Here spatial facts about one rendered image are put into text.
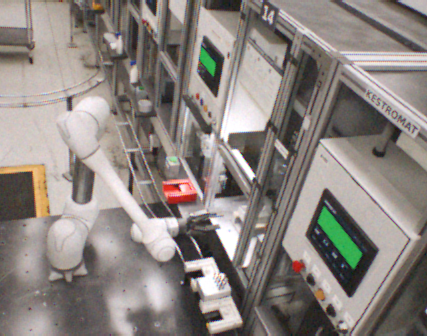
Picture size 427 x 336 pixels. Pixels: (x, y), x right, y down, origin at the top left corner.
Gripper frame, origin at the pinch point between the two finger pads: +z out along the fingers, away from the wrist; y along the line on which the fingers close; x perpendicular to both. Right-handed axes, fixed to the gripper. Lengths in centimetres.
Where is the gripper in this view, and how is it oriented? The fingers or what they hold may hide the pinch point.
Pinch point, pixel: (216, 220)
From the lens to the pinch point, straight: 211.5
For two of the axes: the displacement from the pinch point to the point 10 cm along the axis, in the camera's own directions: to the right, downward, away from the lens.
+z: 9.2, -0.9, 3.7
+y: 1.6, -7.9, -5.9
